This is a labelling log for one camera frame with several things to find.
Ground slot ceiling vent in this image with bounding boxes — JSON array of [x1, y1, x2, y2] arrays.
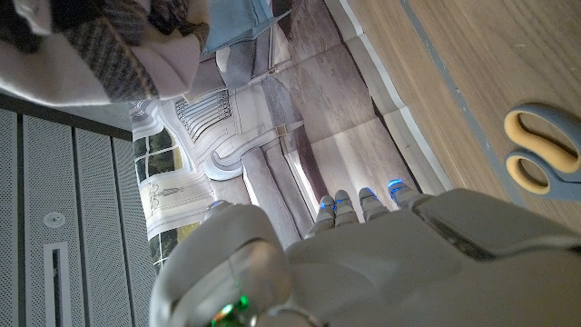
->
[[44, 242, 74, 327]]

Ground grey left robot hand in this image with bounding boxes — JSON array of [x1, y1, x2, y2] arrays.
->
[[148, 179, 581, 327]]

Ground beige plaid fringed scarf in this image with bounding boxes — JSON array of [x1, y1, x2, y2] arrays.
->
[[0, 0, 211, 108]]

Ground printed room backdrop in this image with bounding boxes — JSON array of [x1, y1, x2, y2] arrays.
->
[[129, 0, 455, 270]]

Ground grey orange handled scissors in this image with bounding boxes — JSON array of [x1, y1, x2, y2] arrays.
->
[[503, 104, 581, 203]]

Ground round ceiling sensor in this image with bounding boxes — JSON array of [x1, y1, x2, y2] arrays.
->
[[43, 212, 67, 230]]

